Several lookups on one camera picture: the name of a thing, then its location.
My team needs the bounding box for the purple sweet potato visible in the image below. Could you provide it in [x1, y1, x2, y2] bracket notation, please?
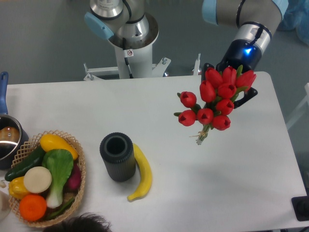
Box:
[66, 163, 82, 191]

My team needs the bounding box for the blue plastic bag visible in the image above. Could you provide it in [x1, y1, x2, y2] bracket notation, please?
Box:
[278, 0, 309, 45]

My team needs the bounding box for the red tulip bouquet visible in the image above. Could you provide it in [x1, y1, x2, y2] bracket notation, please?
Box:
[174, 65, 256, 145]

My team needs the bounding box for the blue handled saucepan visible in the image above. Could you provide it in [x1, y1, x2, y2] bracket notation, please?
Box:
[0, 72, 28, 170]

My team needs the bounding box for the yellow squash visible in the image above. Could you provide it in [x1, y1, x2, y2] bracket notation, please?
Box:
[40, 134, 79, 160]

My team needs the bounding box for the woven wicker basket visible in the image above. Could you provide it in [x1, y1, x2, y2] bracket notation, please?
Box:
[9, 130, 86, 228]

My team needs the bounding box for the dark grey ribbed vase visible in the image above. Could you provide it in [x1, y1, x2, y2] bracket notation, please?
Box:
[99, 132, 136, 182]

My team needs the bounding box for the green bok choy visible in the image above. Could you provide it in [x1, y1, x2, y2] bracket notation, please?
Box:
[42, 149, 73, 208]

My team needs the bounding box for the black haired person head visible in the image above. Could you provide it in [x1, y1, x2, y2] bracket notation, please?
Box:
[43, 213, 111, 232]

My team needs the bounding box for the yellow banana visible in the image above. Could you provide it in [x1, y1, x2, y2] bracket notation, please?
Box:
[127, 144, 153, 202]

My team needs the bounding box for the white garlic clove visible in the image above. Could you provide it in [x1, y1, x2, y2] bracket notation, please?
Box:
[0, 180, 6, 189]

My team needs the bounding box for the black device at edge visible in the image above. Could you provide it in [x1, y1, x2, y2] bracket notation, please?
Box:
[291, 196, 309, 221]

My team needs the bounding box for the orange fruit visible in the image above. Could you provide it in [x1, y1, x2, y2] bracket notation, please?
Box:
[19, 194, 47, 221]

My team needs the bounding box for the yellow bell pepper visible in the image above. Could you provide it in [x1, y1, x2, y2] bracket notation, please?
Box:
[9, 176, 30, 200]

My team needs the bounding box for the green chili pepper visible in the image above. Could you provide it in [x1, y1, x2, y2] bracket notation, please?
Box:
[45, 198, 75, 220]

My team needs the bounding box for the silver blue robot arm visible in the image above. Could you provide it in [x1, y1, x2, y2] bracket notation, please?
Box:
[84, 0, 288, 79]

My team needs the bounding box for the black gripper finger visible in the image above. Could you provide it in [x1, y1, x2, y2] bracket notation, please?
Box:
[201, 63, 214, 82]
[234, 87, 258, 108]

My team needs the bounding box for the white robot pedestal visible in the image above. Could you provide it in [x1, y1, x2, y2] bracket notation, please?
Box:
[84, 13, 171, 81]

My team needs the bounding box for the green cucumber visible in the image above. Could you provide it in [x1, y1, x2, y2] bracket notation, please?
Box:
[5, 145, 45, 182]

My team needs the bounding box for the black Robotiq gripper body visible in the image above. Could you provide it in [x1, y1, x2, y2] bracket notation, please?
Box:
[216, 39, 262, 73]

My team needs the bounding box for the white round radish slice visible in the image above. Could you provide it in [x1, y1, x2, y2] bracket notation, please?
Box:
[24, 166, 52, 194]

